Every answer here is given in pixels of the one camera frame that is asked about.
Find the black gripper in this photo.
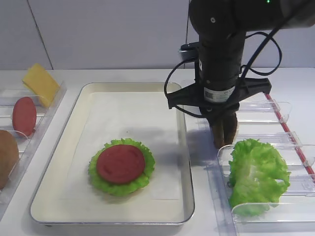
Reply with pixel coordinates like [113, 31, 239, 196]
[167, 78, 271, 120]

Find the brown meat patty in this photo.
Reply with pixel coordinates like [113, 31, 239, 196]
[222, 113, 238, 145]
[212, 120, 224, 149]

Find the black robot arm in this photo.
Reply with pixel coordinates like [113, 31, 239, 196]
[165, 0, 315, 123]

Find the green lettuce leaf in rack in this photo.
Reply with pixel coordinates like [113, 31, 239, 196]
[229, 139, 291, 217]

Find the red tomato slice on tray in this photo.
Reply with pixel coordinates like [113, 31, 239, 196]
[96, 145, 146, 184]

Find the green lettuce leaf on tray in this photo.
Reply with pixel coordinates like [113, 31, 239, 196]
[88, 138, 155, 196]

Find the yellow cheese slice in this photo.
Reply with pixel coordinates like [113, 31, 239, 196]
[22, 63, 60, 108]

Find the red tomato slice in rack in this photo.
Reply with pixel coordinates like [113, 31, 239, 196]
[12, 97, 37, 136]

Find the white paper tray liner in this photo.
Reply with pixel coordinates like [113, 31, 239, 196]
[60, 92, 186, 200]

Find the cream metal tray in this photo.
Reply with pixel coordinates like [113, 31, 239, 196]
[30, 82, 195, 225]

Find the clear acrylic right rack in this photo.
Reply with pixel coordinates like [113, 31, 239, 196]
[198, 94, 315, 236]

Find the clear acrylic rack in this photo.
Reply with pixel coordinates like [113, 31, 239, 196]
[0, 83, 66, 209]
[198, 94, 315, 236]

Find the clear acrylic left rack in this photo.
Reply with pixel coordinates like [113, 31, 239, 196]
[0, 83, 66, 209]

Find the brown bun half left rack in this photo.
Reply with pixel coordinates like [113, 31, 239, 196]
[0, 130, 19, 189]

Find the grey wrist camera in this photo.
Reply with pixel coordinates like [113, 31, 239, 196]
[179, 42, 200, 60]

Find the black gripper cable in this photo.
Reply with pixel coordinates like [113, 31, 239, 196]
[163, 14, 282, 118]

